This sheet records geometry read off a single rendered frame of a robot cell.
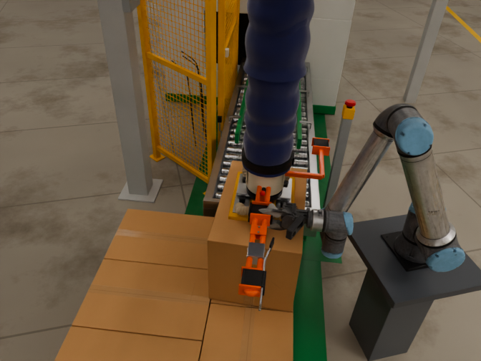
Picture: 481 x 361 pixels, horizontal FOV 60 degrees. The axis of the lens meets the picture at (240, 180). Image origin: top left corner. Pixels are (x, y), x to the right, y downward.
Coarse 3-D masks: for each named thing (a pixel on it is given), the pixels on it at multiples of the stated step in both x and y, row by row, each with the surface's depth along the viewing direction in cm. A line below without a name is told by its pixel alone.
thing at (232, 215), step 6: (240, 174) 208; (240, 180) 204; (234, 192) 197; (234, 198) 194; (240, 198) 189; (246, 198) 193; (252, 198) 194; (234, 204) 190; (246, 204) 190; (234, 210) 187; (228, 216) 185; (234, 216) 184; (240, 216) 184; (246, 216) 184
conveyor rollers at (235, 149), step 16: (240, 96) 375; (304, 96) 379; (304, 112) 351; (304, 128) 331; (240, 144) 311; (304, 144) 315; (224, 160) 291; (240, 160) 298; (304, 160) 295; (224, 176) 277
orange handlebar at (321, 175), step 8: (320, 152) 205; (320, 160) 199; (320, 168) 194; (296, 176) 191; (304, 176) 191; (312, 176) 190; (320, 176) 190; (256, 192) 180; (256, 200) 175; (256, 224) 164; (264, 224) 163; (256, 232) 159; (264, 232) 159; (264, 240) 157; (248, 264) 147; (248, 296) 138
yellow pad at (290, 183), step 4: (284, 180) 205; (288, 180) 205; (292, 180) 206; (284, 184) 199; (288, 184) 203; (292, 184) 204; (292, 188) 201; (292, 192) 199; (292, 196) 196; (276, 200) 193; (280, 200) 193; (284, 200) 193; (292, 200) 194; (276, 204) 191; (280, 204) 191; (280, 208) 188; (280, 220) 183
